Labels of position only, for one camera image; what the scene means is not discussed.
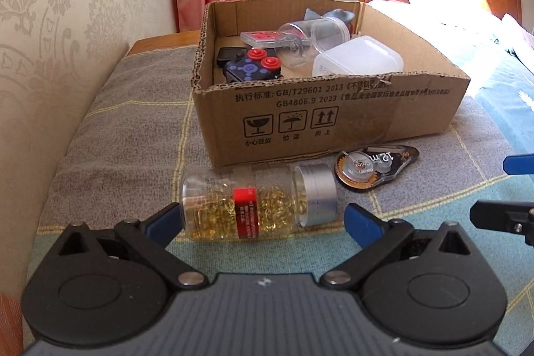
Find white translucent plastic bottle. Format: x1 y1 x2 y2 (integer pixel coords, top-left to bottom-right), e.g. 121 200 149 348
312 35 404 77

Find black digital timer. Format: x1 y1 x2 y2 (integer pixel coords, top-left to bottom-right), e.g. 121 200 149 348
216 47 247 68

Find black toy train red wheels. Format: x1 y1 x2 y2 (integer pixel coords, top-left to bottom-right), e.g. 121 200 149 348
224 49 281 83

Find clear plastic jar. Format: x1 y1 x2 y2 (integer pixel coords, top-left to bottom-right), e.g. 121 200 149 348
275 17 350 68

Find clear card case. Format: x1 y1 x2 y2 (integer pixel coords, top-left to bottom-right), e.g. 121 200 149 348
240 31 286 49

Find grey rubber animal toy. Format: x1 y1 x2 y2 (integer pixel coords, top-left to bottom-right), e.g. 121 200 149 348
303 8 356 33

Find correction tape dispenser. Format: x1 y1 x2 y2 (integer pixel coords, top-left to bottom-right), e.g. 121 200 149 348
334 144 420 193

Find glass bottle gold capsules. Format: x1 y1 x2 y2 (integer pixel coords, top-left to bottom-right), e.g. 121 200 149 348
180 163 338 241

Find blue floral bedsheet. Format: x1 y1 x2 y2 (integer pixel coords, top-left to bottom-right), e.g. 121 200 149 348
369 0 533 153

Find brown cardboard box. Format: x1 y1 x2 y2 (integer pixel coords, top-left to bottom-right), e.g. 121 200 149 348
191 0 470 167

